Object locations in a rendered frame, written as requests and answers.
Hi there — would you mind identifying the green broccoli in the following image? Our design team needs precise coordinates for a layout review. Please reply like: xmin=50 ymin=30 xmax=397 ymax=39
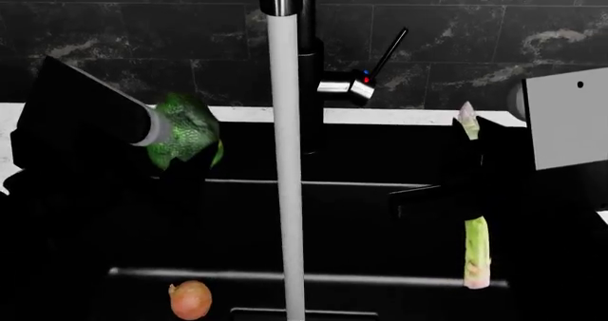
xmin=144 ymin=91 xmax=225 ymax=172

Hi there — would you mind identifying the white water stream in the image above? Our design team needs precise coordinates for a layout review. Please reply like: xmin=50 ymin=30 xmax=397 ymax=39
xmin=265 ymin=11 xmax=308 ymax=321

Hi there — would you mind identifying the green asparagus spear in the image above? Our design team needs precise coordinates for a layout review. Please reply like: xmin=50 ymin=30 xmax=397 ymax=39
xmin=456 ymin=101 xmax=491 ymax=290

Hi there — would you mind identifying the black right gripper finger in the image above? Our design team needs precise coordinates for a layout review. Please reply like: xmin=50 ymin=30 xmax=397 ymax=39
xmin=389 ymin=183 xmax=486 ymax=224
xmin=450 ymin=115 xmax=498 ymax=191

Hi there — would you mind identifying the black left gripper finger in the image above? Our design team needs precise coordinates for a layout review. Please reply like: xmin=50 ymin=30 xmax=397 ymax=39
xmin=159 ymin=156 xmax=186 ymax=184
xmin=182 ymin=147 xmax=214 ymax=184

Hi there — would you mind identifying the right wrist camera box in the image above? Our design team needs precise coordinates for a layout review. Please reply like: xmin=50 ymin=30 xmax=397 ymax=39
xmin=504 ymin=66 xmax=608 ymax=172

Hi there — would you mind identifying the black sink basin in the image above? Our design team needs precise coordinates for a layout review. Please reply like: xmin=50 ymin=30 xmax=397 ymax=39
xmin=107 ymin=120 xmax=523 ymax=321

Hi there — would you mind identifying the brown onion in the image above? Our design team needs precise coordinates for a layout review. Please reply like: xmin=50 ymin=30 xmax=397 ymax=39
xmin=167 ymin=279 xmax=214 ymax=321

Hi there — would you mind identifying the black kitchen faucet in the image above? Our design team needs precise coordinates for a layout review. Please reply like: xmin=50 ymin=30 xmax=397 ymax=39
xmin=257 ymin=0 xmax=355 ymax=157

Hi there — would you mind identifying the black faucet lever handle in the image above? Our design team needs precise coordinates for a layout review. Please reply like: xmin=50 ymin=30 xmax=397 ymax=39
xmin=348 ymin=27 xmax=409 ymax=107

